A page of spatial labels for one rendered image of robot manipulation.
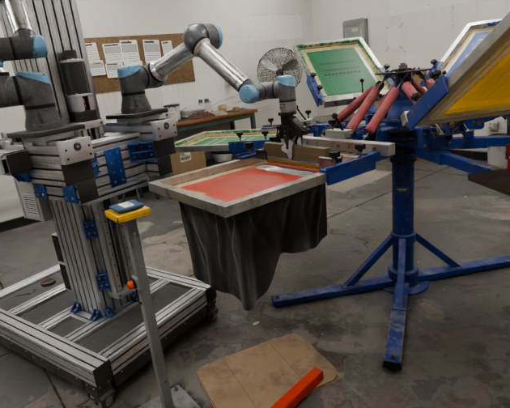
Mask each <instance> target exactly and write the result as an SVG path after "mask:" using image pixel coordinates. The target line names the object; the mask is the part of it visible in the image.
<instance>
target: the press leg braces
mask: <svg viewBox="0 0 510 408"><path fill-rule="evenodd" d="M416 241H418V242H419V243H420V244H421V245H422V246H424V247H425V248H426V249H428V250H429V251H431V252H432V253H434V254H435V255H436V256H437V257H438V258H440V259H441V260H442V261H444V262H445V263H447V265H445V266H444V267H445V268H446V269H448V270H459V269H463V268H465V267H464V266H463V265H462V264H460V263H456V262H455V261H454V260H452V259H451V258H450V257H448V256H447V255H445V254H444V253H442V252H441V251H440V250H439V249H438V248H436V247H435V246H434V245H432V244H431V243H429V242H428V241H427V240H425V239H424V238H423V237H421V236H420V235H419V234H418V233H417V232H416ZM392 244H393V237H392V236H391V235H389V236H388V237H387V238H386V239H385V240H384V241H383V242H382V243H381V244H380V245H379V246H378V248H377V249H376V250H375V251H374V252H373V253H372V254H371V255H370V256H369V257H368V258H367V260H366V261H365V262H364V263H363V264H362V265H361V266H360V267H359V268H358V269H357V270H356V271H355V272H354V273H353V274H352V275H351V276H350V277H349V278H348V279H347V280H346V281H345V282H344V283H340V285H341V286H342V288H343V289H347V288H352V287H360V285H359V283H358V281H359V280H360V279H361V278H362V277H363V276H364V274H365V273H366V272H367V271H368V270H369V269H370V268H371V267H372V266H373V265H374V264H375V263H376V262H377V260H378V259H379V258H380V257H381V256H382V255H383V254H384V253H385V252H386V251H387V250H388V249H389V247H390V246H391V245H392ZM405 271H406V239H402V238H399V239H398V264H397V291H396V299H393V307H392V310H401V311H405V310H406V300H404V287H405Z"/></svg>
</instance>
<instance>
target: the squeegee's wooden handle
mask: <svg viewBox="0 0 510 408"><path fill-rule="evenodd" d="M284 144H285V143H281V142H264V150H265V151H266V158H267V156H273V157H279V158H285V159H289V158H288V156H287V153H286V152H284V151H282V149H281V148H282V146H283V145H284ZM329 152H330V148H329V147H315V146H306V145H298V144H293V146H292V158H291V159H296V160H302V161H308V162H313V163H321V159H320V158H319V157H320V156H322V157H329ZM329 158H330V157H329Z"/></svg>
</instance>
